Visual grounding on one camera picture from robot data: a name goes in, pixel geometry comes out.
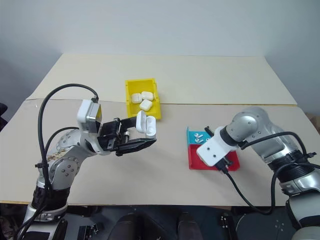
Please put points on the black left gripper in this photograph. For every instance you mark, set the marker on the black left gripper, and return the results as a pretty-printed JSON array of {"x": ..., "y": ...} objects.
[{"x": 108, "y": 135}]

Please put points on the grey round plate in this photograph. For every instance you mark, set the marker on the grey round plate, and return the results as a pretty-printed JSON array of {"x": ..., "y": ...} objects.
[{"x": 262, "y": 225}]

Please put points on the teal plastic tray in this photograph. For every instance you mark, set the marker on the teal plastic tray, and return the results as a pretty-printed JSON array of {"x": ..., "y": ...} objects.
[{"x": 191, "y": 136}]

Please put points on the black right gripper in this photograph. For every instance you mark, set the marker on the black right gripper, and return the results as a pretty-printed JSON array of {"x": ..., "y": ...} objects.
[{"x": 208, "y": 131}]

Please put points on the dark rounded shape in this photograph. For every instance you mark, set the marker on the dark rounded shape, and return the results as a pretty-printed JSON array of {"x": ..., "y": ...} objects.
[
  {"x": 188, "y": 226},
  {"x": 128, "y": 227}
]

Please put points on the closed white earbud case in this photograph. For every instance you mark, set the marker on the closed white earbud case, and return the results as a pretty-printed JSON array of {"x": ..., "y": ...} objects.
[
  {"x": 147, "y": 95},
  {"x": 136, "y": 98},
  {"x": 146, "y": 105}
]

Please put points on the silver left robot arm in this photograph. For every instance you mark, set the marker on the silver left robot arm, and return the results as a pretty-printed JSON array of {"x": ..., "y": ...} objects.
[{"x": 67, "y": 160}]

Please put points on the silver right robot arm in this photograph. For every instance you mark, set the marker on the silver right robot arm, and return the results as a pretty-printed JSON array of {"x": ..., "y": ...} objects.
[{"x": 250, "y": 125}]

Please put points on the white earbud case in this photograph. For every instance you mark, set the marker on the white earbud case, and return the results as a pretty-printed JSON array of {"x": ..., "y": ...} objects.
[
  {"x": 150, "y": 125},
  {"x": 147, "y": 95},
  {"x": 146, "y": 105},
  {"x": 136, "y": 98}
]

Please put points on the red plastic tray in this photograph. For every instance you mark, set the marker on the red plastic tray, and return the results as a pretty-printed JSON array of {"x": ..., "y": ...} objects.
[{"x": 193, "y": 157}]

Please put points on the dark object at table side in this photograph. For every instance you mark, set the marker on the dark object at table side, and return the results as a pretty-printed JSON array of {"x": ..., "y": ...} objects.
[{"x": 2, "y": 116}]

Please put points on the yellow plastic bin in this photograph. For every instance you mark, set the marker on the yellow plastic bin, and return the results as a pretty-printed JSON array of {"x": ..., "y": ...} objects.
[{"x": 132, "y": 86}]

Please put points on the white earbud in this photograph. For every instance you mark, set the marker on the white earbud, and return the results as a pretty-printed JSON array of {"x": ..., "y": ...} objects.
[
  {"x": 208, "y": 139},
  {"x": 198, "y": 140},
  {"x": 198, "y": 135}
]

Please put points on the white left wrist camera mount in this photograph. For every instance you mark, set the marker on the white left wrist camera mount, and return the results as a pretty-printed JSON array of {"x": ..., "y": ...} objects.
[{"x": 82, "y": 112}]

